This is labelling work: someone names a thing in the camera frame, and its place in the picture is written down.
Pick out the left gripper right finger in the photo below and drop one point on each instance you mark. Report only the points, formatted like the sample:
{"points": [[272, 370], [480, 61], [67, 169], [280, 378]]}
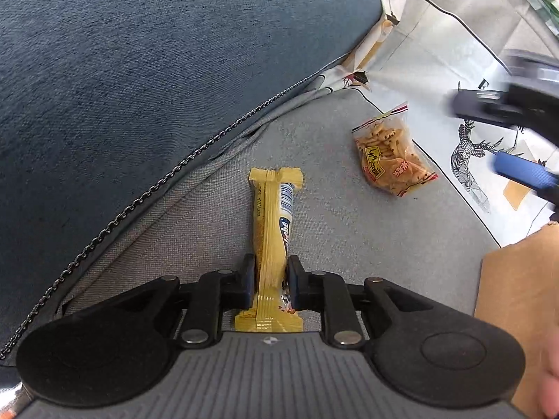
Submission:
{"points": [[336, 302]]}

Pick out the deer print sofa cover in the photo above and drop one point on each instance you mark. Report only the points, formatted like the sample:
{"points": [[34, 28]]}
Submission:
{"points": [[440, 47]]}

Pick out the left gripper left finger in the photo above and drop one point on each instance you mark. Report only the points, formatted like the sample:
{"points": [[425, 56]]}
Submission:
{"points": [[206, 301]]}

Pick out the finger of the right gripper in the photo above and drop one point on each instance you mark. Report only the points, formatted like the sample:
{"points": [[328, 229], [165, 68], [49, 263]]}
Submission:
{"points": [[540, 180], [480, 106]]}

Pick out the cardboard box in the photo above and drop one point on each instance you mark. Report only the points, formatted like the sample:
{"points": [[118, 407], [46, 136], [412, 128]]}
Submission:
{"points": [[518, 292]]}

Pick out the clear cracker bag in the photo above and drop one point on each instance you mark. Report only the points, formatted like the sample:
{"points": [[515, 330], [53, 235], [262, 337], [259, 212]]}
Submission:
{"points": [[387, 154]]}

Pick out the operator right hand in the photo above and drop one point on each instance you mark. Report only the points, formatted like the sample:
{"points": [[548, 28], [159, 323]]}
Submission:
{"points": [[549, 386]]}

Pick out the yellow wafer bar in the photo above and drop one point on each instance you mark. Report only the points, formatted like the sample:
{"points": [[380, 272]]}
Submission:
{"points": [[273, 208]]}

